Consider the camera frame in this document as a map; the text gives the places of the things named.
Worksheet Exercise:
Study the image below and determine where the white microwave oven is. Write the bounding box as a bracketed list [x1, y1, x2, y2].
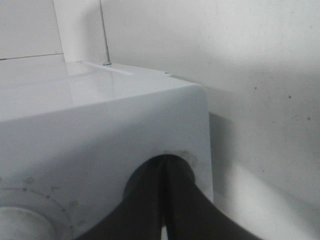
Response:
[0, 59, 213, 240]

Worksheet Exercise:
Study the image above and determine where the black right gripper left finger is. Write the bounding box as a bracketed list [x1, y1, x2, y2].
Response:
[79, 155, 165, 240]

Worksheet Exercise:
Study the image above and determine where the white timer knob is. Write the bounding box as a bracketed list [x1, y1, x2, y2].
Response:
[0, 206, 57, 240]

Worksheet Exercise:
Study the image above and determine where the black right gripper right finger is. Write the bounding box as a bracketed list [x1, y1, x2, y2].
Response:
[163, 154, 258, 240]

